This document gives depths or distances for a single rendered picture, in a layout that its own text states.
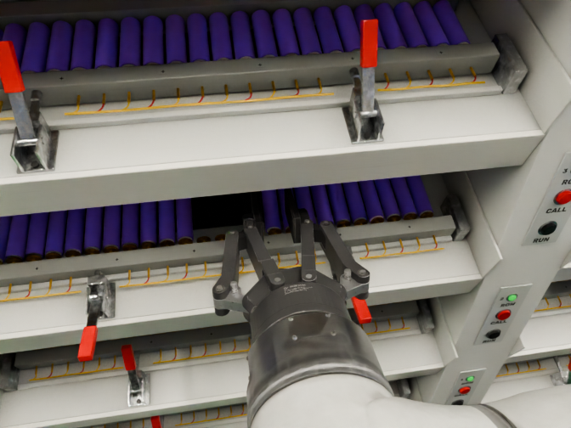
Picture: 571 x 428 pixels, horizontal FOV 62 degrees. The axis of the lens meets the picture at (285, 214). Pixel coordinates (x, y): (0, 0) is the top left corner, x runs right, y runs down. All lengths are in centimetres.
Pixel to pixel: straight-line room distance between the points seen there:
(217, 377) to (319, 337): 41
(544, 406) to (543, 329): 54
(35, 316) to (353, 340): 37
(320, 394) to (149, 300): 31
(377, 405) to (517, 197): 31
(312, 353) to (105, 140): 24
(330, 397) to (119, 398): 48
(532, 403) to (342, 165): 23
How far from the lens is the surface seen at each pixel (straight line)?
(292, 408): 26
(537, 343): 81
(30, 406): 75
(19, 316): 58
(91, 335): 50
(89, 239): 57
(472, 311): 64
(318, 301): 33
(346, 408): 25
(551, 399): 29
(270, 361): 30
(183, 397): 70
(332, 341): 29
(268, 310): 34
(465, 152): 45
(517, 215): 53
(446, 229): 58
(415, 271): 57
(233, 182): 41
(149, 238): 55
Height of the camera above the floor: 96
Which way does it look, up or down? 42 degrees down
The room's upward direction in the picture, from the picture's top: straight up
